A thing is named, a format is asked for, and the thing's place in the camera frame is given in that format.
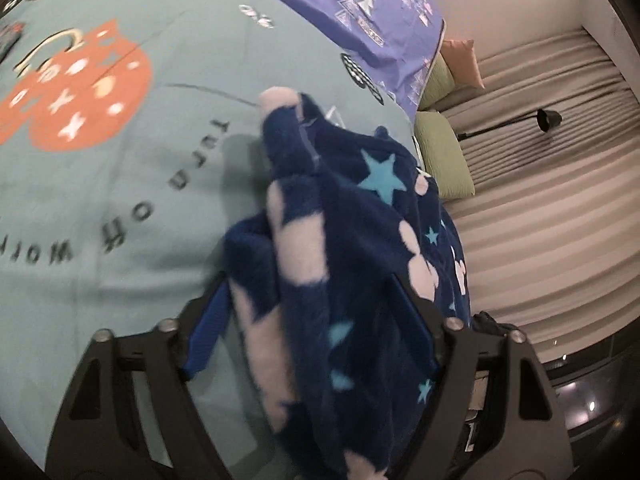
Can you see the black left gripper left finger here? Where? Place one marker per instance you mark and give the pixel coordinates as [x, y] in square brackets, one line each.
[98, 433]

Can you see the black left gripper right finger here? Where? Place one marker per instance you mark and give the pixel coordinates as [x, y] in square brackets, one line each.
[492, 412]

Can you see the navy fleece star garment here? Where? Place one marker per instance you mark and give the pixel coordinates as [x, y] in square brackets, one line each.
[342, 368]

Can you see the beige pleated curtain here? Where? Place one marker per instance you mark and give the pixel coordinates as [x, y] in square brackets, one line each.
[551, 236]

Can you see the green pillow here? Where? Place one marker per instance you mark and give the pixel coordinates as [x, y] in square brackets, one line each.
[439, 84]
[442, 156]

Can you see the teal printed bed sheet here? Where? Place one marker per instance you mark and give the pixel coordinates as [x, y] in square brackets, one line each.
[130, 142]

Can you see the black floor lamp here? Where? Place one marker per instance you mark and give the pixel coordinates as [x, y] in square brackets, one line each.
[546, 120]

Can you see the peach pink pillow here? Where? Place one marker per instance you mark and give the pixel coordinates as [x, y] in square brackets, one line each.
[460, 57]

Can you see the purple printed duvet cover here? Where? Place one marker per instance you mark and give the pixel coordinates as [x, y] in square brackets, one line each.
[394, 41]

